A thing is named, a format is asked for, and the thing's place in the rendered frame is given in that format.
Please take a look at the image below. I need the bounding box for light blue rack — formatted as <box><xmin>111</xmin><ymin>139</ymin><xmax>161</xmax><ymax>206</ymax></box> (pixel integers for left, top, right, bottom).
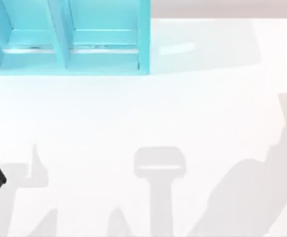
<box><xmin>0</xmin><ymin>0</ymin><xmax>151</xmax><ymax>76</ymax></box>

